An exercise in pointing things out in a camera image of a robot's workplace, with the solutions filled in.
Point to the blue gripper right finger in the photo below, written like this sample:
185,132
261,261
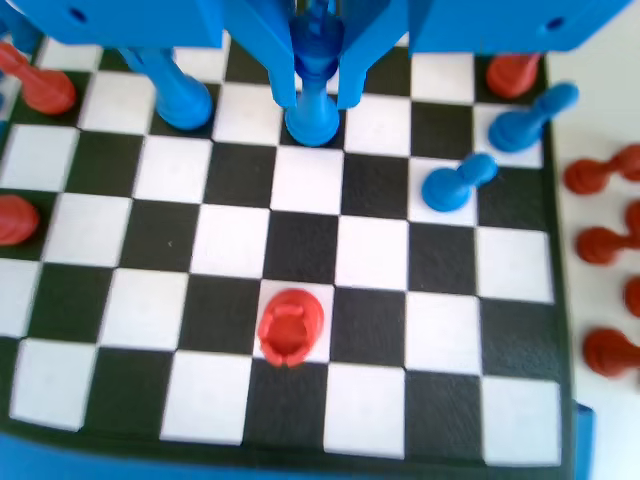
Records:
370,40

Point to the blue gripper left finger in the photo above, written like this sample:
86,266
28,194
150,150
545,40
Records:
270,40

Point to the tall blue chess piece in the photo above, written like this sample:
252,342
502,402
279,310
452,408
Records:
312,115

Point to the red chess pawn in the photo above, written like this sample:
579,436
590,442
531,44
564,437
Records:
47,90
585,177
510,75
15,220
597,245

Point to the blue chess pawn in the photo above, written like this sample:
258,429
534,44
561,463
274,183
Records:
515,127
445,187

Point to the red piece edge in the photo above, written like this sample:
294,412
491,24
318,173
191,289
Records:
634,297

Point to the black and white chessboard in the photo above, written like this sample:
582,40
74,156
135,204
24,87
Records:
300,240

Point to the red pawn top centre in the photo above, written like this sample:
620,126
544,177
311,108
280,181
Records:
292,330

